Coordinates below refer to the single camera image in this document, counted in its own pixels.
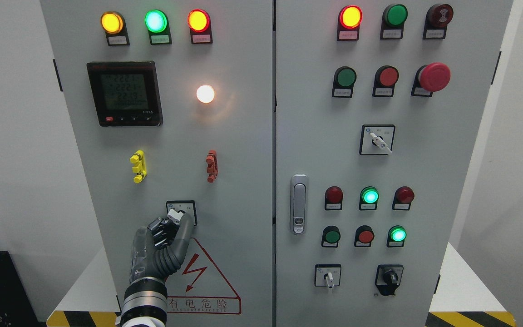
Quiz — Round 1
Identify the black digital power meter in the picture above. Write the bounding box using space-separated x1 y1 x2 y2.
87 61 163 127

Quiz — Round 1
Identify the dark red indicator left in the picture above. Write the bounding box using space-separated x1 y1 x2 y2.
324 186 343 211

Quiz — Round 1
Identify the grey right cabinet door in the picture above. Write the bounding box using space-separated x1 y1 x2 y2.
275 0 513 327

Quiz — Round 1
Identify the green lit indicator middle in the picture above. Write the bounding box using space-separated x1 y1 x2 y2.
359 186 379 211

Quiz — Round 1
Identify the black rotary knob switch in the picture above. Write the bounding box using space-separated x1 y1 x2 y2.
375 264 404 296

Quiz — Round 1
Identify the white platform with hazard stripes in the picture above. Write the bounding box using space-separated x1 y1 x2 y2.
42 245 516 327

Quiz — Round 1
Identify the white selector switch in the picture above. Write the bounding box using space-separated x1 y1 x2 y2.
314 264 342 289
359 124 396 155

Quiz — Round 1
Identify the red indicator light top left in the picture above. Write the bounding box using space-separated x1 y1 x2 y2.
187 8 212 44

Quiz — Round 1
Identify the green push button lower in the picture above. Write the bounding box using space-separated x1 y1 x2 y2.
321 225 341 248

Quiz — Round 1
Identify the dark red indicator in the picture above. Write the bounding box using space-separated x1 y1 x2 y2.
392 186 415 211
324 186 343 211

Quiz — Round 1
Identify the dark red buzzer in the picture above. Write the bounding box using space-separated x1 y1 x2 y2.
423 4 454 40

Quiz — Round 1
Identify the white selector switch lower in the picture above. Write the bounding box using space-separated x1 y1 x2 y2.
314 264 342 289

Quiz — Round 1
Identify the green lit push button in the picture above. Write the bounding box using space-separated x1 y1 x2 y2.
386 225 407 248

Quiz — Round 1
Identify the yellow indicator light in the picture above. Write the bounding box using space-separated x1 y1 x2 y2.
100 11 129 46

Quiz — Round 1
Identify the red push button lower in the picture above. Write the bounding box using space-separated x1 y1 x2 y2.
354 225 375 247

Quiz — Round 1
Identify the grey left cabinet door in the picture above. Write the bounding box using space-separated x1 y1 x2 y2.
41 0 273 327

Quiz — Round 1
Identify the white selector switch upper right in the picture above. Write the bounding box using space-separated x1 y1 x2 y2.
359 124 396 155

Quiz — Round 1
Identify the green indicator top right door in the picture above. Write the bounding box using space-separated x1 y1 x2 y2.
380 4 409 40

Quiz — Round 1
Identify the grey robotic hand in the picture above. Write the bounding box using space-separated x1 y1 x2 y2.
129 214 194 283

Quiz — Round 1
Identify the red push button upper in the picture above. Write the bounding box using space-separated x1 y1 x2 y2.
372 65 400 97

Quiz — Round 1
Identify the red emergency stop button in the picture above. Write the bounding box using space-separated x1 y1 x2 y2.
411 62 452 97

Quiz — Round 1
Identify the green push button upper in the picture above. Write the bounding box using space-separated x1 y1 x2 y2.
331 66 357 99

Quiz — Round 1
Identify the grey cabinet door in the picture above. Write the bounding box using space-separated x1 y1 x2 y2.
41 0 273 327
275 0 513 327

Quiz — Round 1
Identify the green indicator light top left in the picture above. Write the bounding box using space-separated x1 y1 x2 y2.
144 9 172 45

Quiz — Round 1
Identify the silver door handle lock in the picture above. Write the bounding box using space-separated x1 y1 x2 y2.
289 174 309 235

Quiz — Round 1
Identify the small clear lamp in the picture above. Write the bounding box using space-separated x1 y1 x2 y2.
196 84 216 104

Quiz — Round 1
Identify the red electrical hazard warning sticker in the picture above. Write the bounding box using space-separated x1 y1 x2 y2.
165 238 242 315

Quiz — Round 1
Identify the red push button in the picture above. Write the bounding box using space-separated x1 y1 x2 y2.
372 65 400 97
354 225 375 247

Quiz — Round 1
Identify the dark red indicator right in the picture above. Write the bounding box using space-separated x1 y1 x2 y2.
392 186 415 211

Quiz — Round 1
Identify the yellow terminal connector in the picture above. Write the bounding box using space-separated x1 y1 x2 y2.
129 150 148 183

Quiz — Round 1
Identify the white rotary light switch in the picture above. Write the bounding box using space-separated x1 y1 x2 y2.
166 200 197 226

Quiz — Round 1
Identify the red lit indicator right door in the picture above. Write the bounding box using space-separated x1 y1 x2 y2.
336 5 363 41

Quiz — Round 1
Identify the red terminal connector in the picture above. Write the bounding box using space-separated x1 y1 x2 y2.
206 149 218 183

